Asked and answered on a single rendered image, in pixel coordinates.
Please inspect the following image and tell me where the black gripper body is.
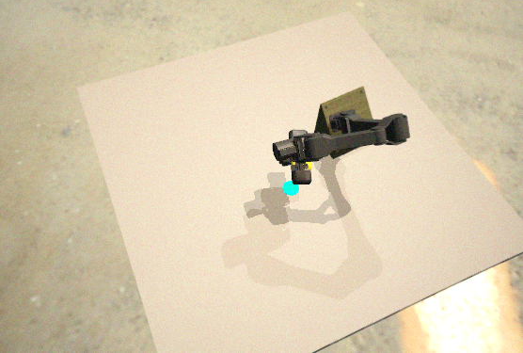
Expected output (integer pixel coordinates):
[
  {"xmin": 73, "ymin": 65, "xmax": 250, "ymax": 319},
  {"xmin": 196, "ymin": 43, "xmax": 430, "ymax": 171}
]
[{"xmin": 289, "ymin": 130, "xmax": 311, "ymax": 185}]

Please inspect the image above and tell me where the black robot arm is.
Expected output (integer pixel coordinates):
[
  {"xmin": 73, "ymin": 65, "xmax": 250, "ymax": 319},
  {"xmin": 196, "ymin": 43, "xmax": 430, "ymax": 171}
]
[{"xmin": 272, "ymin": 109, "xmax": 410, "ymax": 167}]

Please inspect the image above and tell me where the cyan circle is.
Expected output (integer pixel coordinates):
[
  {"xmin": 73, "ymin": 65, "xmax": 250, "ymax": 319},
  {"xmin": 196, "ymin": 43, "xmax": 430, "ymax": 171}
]
[{"xmin": 283, "ymin": 181, "xmax": 299, "ymax": 195}]

